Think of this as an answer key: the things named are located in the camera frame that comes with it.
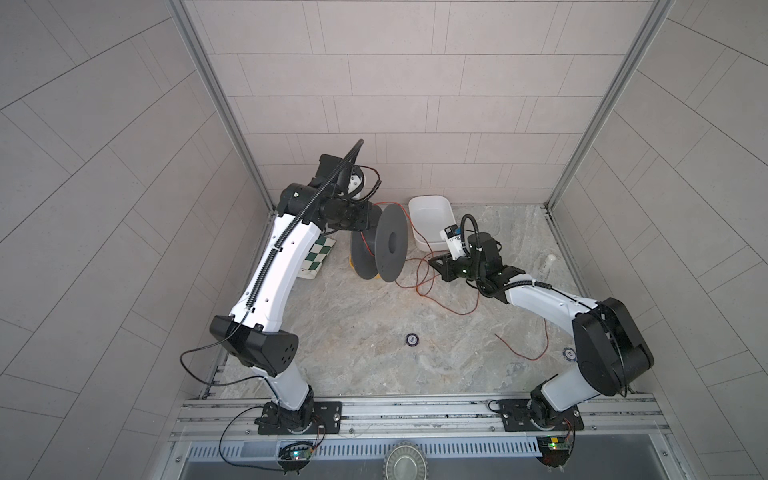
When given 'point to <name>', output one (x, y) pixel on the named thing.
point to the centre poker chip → (412, 340)
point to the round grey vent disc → (405, 460)
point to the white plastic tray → (429, 215)
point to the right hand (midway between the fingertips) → (429, 261)
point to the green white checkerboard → (317, 254)
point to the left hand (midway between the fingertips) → (376, 214)
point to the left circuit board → (297, 452)
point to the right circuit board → (554, 446)
